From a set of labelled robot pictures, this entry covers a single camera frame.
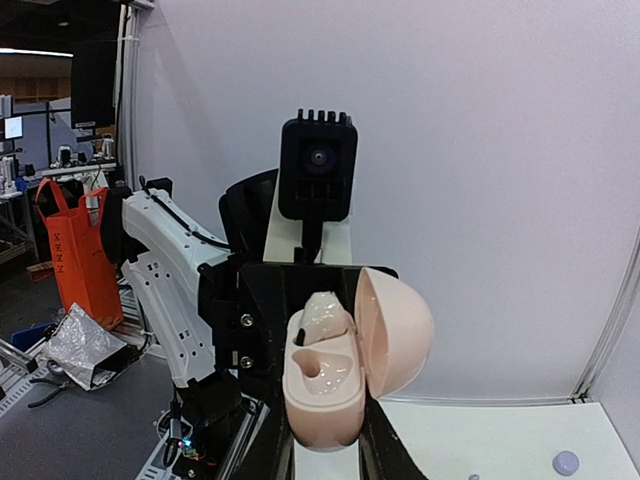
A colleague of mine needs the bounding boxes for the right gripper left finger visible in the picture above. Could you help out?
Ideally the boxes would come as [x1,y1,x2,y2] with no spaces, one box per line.
[219,400,295,480]

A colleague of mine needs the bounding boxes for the purple earbud charging case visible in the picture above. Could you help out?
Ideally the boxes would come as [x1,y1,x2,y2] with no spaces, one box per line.
[552,450,581,477]

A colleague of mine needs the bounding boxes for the black monitor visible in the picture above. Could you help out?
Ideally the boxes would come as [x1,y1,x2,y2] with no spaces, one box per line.
[70,37,118,129]

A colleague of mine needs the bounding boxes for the pliers on floor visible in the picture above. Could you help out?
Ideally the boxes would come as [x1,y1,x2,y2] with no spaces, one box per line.
[27,377,74,409]

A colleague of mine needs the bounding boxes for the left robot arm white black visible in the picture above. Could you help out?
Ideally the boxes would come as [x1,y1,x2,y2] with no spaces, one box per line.
[101,178,367,457]

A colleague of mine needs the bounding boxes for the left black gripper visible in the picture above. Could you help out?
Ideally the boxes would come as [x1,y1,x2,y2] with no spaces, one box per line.
[237,263,362,400]

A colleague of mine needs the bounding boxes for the pink earbud charging case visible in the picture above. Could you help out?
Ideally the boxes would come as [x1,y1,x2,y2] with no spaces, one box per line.
[282,268,434,452]

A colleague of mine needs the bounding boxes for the silver foil bag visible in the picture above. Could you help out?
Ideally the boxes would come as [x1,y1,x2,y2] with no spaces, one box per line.
[41,303,141,391]

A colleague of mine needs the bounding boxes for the pink earbud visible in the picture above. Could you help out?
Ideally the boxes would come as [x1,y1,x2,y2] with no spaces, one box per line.
[295,292,348,346]

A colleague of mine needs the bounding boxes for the left aluminium frame post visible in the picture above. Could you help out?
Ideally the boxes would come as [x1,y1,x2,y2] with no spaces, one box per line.
[570,237,639,402]

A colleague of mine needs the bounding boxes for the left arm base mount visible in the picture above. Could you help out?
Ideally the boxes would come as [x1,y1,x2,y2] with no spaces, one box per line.
[162,374,263,479]

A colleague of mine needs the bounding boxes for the aluminium front rail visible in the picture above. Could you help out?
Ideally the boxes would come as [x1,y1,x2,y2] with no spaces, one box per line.
[0,294,271,480]

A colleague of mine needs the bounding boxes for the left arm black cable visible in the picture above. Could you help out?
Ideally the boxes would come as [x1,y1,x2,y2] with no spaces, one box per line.
[137,174,231,249]

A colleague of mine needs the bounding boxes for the orange shopping bag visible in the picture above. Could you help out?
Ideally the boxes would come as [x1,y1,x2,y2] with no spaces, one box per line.
[36,178,124,331]

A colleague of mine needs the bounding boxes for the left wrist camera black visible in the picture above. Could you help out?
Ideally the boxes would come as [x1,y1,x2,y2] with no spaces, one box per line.
[278,109,358,222]

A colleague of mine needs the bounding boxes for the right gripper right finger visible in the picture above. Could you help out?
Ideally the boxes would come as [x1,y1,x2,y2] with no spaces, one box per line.
[358,397,427,480]

